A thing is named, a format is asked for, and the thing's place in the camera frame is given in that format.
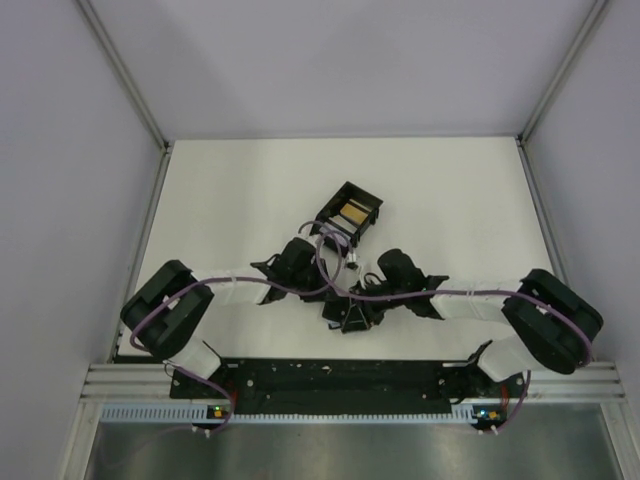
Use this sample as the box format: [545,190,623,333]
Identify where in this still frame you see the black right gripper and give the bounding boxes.
[342,278,409,333]

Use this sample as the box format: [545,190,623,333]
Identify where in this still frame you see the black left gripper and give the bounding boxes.
[288,257,337,302]

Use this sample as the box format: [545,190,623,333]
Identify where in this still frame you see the black leather card holder wallet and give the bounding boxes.
[322,297,384,334]

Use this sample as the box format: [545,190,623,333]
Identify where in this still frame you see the black plastic card tray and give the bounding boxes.
[311,181,383,248]

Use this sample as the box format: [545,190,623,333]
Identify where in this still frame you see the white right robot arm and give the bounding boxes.
[349,249,604,396]

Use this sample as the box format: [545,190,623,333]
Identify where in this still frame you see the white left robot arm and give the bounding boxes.
[120,236,328,397]

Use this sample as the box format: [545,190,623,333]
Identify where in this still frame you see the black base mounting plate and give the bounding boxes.
[169,355,529,416]

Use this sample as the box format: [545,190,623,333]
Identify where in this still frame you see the aluminium left frame post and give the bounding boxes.
[72,0,170,152]

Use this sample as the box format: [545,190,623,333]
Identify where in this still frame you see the aluminium frame post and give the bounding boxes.
[517,0,613,147]
[72,0,170,152]

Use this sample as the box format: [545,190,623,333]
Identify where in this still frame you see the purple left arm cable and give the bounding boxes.
[129,219,351,436]

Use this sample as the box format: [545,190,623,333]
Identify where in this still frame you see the white slotted cable duct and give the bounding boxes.
[100,403,502,425]

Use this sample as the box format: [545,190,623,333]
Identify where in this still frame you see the aluminium front rail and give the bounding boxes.
[80,362,626,404]

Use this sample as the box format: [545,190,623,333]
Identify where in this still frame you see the aluminium right frame post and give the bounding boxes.
[517,0,613,147]

